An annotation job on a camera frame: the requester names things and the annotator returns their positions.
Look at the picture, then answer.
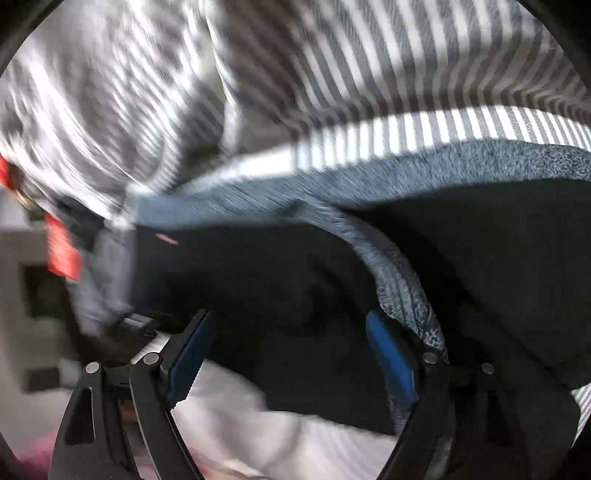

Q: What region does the black garment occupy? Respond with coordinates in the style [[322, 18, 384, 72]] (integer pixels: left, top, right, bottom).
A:
[[129, 179, 590, 435]]

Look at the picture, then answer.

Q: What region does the blue patterned cloth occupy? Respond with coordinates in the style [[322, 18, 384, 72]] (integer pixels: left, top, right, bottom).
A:
[[137, 140, 590, 349]]

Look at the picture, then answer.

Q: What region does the grey white striped bedding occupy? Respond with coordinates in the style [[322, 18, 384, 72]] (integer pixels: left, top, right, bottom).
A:
[[1, 1, 590, 218]]

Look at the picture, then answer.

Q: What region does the white bed sheet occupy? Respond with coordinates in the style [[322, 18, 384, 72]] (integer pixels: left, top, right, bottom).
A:
[[172, 362, 397, 480]]

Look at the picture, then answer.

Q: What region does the red fabric item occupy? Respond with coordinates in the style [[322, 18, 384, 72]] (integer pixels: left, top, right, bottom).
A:
[[45, 213, 82, 281]]

